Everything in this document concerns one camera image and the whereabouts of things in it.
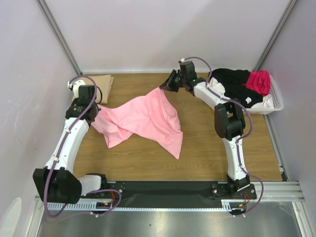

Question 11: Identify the pink t shirt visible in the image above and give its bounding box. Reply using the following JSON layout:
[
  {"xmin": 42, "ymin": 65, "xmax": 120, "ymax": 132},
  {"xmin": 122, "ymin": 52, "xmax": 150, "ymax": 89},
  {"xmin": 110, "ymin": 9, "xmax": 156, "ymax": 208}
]
[{"xmin": 92, "ymin": 88, "xmax": 183, "ymax": 159}]

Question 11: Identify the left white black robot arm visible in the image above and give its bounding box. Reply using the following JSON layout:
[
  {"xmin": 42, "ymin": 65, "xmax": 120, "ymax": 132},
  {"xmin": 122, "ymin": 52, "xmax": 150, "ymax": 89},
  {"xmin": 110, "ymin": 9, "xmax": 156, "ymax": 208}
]
[{"xmin": 33, "ymin": 80, "xmax": 109, "ymax": 204}]

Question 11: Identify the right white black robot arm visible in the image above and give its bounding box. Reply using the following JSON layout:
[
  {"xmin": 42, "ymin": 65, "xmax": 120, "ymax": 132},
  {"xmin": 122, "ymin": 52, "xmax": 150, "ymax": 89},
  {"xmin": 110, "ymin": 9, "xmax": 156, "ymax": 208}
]
[{"xmin": 160, "ymin": 59, "xmax": 257, "ymax": 199}]

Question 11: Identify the folded beige t shirt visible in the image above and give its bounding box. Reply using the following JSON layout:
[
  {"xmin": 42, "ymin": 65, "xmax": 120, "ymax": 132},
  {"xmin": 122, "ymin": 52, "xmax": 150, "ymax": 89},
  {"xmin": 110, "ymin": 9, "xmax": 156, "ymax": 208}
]
[{"xmin": 72, "ymin": 75, "xmax": 114, "ymax": 104}]

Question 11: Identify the white t shirt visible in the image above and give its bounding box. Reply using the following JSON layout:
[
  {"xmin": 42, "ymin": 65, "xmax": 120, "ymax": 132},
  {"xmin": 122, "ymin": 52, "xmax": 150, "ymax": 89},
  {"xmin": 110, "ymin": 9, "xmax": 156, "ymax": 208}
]
[{"xmin": 208, "ymin": 77, "xmax": 274, "ymax": 109}]

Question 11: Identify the black t shirt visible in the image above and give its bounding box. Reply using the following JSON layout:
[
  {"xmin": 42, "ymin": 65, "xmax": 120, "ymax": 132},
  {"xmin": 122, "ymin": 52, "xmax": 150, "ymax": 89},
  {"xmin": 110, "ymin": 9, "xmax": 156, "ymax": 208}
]
[{"xmin": 211, "ymin": 68, "xmax": 263, "ymax": 108}]

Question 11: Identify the crimson red t shirt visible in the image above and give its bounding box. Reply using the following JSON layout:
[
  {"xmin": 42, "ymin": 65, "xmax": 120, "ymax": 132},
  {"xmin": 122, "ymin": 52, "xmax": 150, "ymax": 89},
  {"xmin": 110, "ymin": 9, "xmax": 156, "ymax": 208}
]
[{"xmin": 244, "ymin": 70, "xmax": 271, "ymax": 96}]

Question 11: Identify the white plastic laundry basket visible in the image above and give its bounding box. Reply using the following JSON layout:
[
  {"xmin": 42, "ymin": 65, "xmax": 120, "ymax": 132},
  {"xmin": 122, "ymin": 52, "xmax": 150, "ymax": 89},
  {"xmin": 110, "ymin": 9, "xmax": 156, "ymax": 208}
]
[{"xmin": 247, "ymin": 75, "xmax": 284, "ymax": 115}]

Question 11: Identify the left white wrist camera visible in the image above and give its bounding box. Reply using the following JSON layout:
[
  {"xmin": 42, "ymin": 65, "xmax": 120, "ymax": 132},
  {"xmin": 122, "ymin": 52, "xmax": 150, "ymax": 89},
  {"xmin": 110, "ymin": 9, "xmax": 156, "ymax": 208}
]
[{"xmin": 67, "ymin": 79, "xmax": 85, "ymax": 98}]

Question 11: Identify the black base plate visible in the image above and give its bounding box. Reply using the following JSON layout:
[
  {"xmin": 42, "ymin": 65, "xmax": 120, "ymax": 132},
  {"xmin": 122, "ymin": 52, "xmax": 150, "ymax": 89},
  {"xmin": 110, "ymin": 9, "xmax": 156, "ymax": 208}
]
[{"xmin": 80, "ymin": 180, "xmax": 257, "ymax": 208}]

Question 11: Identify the grey slotted cable duct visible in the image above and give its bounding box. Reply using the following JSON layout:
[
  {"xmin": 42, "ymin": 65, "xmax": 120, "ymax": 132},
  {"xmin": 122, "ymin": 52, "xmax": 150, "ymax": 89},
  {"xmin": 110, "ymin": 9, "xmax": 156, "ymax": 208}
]
[{"xmin": 45, "ymin": 199, "xmax": 250, "ymax": 212}]

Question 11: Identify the aluminium frame rail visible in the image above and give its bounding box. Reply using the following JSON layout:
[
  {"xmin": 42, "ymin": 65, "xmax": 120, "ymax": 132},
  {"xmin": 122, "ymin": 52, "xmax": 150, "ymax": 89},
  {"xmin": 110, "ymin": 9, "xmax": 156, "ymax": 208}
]
[{"xmin": 48, "ymin": 179, "xmax": 301, "ymax": 204}]

